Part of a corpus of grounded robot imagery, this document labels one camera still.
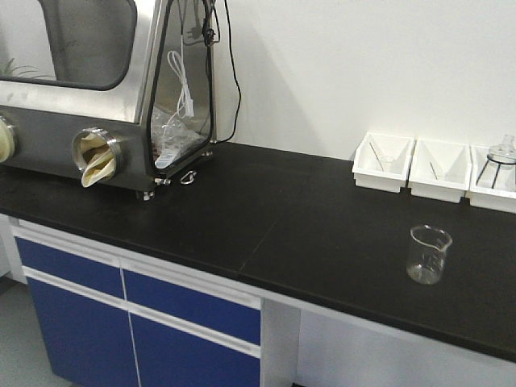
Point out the red tipped pipette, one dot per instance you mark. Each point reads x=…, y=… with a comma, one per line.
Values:
x=374, y=152

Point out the blue drawer front right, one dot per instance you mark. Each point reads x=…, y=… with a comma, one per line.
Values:
x=218, y=314

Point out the blue drawer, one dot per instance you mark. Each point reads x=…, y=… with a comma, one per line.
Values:
x=218, y=314
x=78, y=269

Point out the white plastic bin left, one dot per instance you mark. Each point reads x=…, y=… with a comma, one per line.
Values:
x=396, y=155

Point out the white plastic bin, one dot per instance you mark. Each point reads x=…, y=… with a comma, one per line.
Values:
x=502, y=196
x=396, y=155
x=452, y=163

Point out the cream rubber glove right port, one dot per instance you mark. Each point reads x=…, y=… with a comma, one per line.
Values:
x=99, y=160

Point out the cream rubber glove port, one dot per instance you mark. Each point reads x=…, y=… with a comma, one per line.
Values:
x=99, y=160
x=8, y=143

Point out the stainless steel glove box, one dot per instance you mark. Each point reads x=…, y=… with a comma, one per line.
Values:
x=137, y=74

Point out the blue drawer front left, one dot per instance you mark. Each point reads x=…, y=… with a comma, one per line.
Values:
x=78, y=269

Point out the green tipped pipette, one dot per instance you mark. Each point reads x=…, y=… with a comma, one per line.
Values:
x=434, y=173

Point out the empty glass beaker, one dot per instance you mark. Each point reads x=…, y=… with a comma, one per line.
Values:
x=427, y=254

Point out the white plastic bin middle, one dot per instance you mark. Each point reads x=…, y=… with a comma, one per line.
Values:
x=452, y=163

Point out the blue cabinet door right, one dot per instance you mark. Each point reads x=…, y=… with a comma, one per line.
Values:
x=170, y=357

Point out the blue cabinet door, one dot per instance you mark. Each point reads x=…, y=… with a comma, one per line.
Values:
x=170, y=357
x=88, y=342

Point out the blue cabinet door left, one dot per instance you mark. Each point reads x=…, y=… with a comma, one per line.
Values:
x=88, y=342

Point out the white plastic bin right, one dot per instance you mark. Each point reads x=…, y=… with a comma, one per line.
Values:
x=502, y=196

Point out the round glass flask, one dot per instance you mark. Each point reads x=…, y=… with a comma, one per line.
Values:
x=504, y=152

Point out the cream rubber glove left port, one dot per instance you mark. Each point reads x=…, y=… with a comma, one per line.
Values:
x=8, y=143

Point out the metal ring latch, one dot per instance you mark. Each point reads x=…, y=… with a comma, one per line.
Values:
x=188, y=178

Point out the black wire tripod stand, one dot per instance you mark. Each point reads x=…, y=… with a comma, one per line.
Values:
x=494, y=173

